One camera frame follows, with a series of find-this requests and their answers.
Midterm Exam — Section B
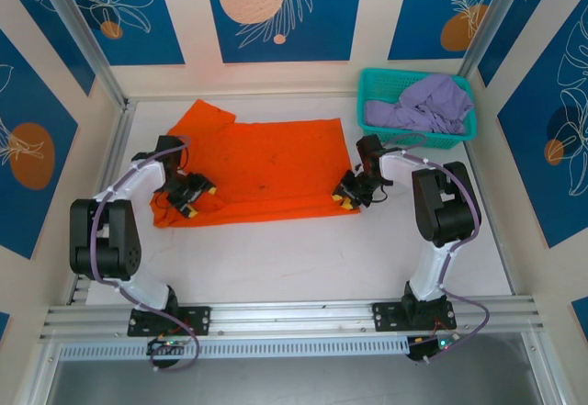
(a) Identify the aluminium mounting rail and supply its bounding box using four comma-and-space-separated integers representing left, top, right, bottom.
39, 294, 548, 344

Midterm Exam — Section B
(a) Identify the teal plastic basket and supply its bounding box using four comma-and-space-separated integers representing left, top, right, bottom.
356, 67, 477, 150

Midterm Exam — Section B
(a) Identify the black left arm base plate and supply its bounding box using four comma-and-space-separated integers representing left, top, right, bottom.
127, 305, 212, 337

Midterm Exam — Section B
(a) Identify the grey metal sheet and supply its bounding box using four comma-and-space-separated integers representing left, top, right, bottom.
45, 357, 543, 405

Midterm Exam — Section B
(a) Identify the grey slotted cable duct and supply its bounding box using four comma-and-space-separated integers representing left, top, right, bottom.
58, 334, 411, 361

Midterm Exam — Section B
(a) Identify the purple t-shirt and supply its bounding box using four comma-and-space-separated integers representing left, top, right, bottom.
365, 73, 474, 136

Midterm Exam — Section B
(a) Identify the thin black right gripper wire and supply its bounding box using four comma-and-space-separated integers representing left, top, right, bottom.
372, 180, 392, 205

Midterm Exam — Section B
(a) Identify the aluminium frame post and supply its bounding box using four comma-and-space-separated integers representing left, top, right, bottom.
34, 0, 129, 108
448, 0, 537, 101

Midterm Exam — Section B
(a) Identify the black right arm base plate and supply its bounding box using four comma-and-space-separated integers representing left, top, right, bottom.
371, 301, 459, 333

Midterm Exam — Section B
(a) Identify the aluminium table side rail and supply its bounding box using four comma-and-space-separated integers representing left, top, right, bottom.
68, 101, 138, 306
462, 141, 516, 296

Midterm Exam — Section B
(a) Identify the orange t-shirt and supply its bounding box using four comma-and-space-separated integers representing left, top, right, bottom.
152, 98, 362, 230

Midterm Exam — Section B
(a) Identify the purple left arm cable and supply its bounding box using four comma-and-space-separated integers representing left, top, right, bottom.
90, 134, 202, 373

